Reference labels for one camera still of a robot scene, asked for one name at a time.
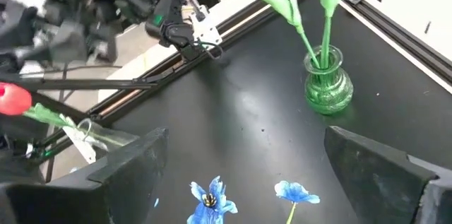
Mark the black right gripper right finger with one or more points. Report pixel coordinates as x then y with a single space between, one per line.
388 192

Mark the blue artificial flower bunch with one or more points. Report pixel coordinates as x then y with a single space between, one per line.
295 192
212 213

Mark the green patterned glass vase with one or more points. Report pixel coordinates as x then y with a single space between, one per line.
328 93

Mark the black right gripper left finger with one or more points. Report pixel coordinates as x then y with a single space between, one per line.
106 199

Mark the black table edge frame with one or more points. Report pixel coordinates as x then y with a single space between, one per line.
247 26

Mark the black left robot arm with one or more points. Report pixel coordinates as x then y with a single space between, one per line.
169 5

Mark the black rig frame bar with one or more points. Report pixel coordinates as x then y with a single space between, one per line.
88 84

